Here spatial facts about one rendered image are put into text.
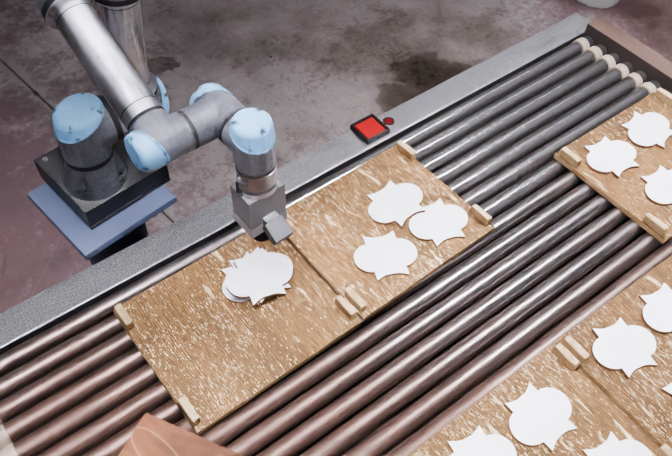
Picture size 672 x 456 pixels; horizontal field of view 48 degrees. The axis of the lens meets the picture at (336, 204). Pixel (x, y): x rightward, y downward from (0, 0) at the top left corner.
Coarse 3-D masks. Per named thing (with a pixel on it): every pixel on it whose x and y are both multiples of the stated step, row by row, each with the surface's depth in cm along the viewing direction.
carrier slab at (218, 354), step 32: (224, 256) 172; (288, 256) 172; (160, 288) 166; (192, 288) 166; (320, 288) 167; (160, 320) 161; (192, 320) 161; (224, 320) 161; (256, 320) 161; (288, 320) 161; (320, 320) 162; (352, 320) 162; (160, 352) 156; (192, 352) 156; (224, 352) 156; (256, 352) 156; (288, 352) 156; (192, 384) 151; (224, 384) 152; (256, 384) 152; (224, 416) 148
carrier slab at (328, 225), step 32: (384, 160) 192; (416, 160) 192; (320, 192) 185; (352, 192) 185; (448, 192) 185; (320, 224) 178; (352, 224) 178; (480, 224) 179; (320, 256) 172; (352, 256) 172; (448, 256) 173; (352, 288) 167; (384, 288) 167
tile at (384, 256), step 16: (368, 240) 174; (384, 240) 175; (400, 240) 175; (368, 256) 172; (384, 256) 172; (400, 256) 172; (416, 256) 172; (368, 272) 169; (384, 272) 169; (400, 272) 169
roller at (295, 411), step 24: (576, 216) 184; (552, 240) 179; (504, 264) 174; (480, 288) 170; (432, 312) 165; (456, 312) 168; (408, 336) 162; (360, 360) 157; (384, 360) 159; (336, 384) 154; (288, 408) 150; (312, 408) 151; (264, 432) 147
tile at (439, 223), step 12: (432, 204) 182; (420, 216) 179; (432, 216) 179; (444, 216) 180; (456, 216) 180; (420, 228) 177; (432, 228) 177; (444, 228) 177; (456, 228) 177; (432, 240) 176; (444, 240) 175
